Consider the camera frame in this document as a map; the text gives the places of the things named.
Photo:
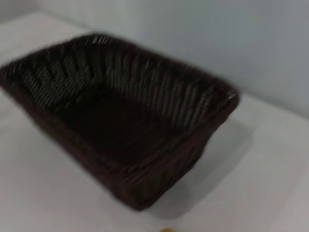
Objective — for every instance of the yellow banana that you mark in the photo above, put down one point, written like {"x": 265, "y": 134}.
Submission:
{"x": 167, "y": 230}

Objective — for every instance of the dark brown woven basket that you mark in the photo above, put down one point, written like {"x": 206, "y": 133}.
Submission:
{"x": 125, "y": 125}

